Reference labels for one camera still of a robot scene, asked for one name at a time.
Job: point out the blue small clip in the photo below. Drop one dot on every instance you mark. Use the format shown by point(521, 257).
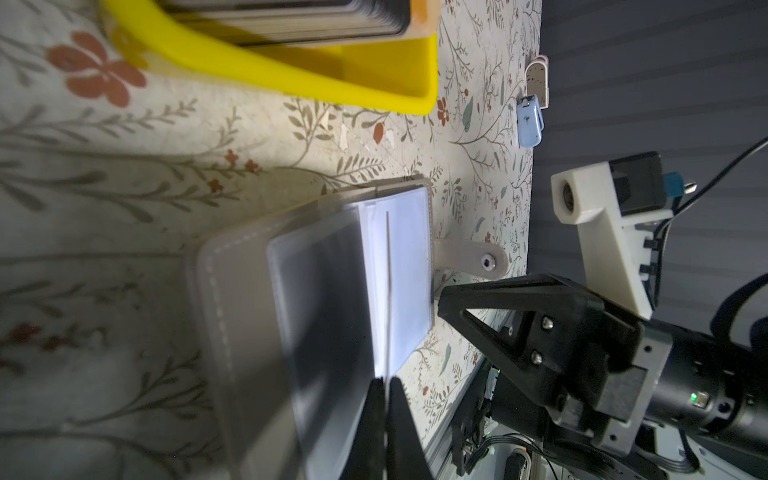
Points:
point(529, 121)

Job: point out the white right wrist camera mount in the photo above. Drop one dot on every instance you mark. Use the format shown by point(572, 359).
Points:
point(610, 203)

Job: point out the pink white small clip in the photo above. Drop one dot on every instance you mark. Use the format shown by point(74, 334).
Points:
point(537, 80)

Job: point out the yellow plastic tray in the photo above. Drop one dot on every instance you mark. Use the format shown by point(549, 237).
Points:
point(399, 76)

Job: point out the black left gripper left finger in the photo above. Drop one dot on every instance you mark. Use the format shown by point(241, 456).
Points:
point(366, 459)

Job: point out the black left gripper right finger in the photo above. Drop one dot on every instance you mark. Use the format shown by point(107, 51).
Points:
point(405, 458)

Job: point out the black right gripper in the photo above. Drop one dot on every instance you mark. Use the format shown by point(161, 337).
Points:
point(576, 369)

